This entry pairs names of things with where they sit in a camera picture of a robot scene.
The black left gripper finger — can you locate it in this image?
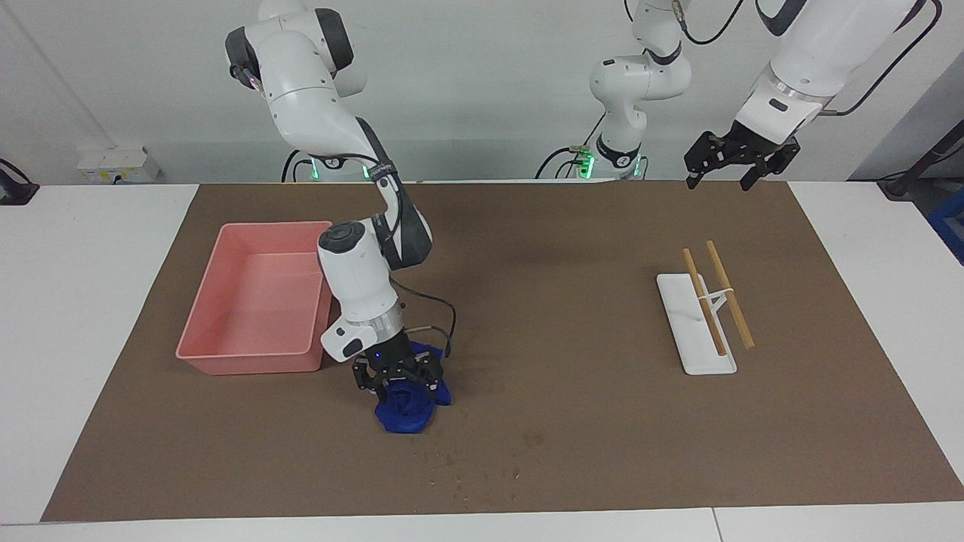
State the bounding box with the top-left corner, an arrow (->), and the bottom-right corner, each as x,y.
684,132 -> 728,189
740,143 -> 801,191

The black angled stand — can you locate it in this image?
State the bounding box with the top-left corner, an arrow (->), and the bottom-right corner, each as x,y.
877,120 -> 964,201

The white wall power box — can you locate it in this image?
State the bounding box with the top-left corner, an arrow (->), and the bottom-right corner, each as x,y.
78,147 -> 161,184

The blue crate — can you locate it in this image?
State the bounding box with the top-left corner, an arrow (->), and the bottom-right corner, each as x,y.
926,184 -> 964,266

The brown table mat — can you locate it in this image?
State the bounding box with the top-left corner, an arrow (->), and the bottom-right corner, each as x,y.
41,179 -> 964,522

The blue towel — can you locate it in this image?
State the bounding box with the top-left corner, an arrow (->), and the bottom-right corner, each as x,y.
374,341 -> 455,434

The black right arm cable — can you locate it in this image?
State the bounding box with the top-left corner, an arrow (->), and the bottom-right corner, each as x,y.
390,277 -> 458,360

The pink plastic bin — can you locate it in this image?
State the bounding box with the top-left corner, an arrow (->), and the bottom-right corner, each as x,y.
175,221 -> 336,376

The white rack with wooden sticks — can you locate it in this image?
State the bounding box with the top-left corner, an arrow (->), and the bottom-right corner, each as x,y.
656,273 -> 738,376

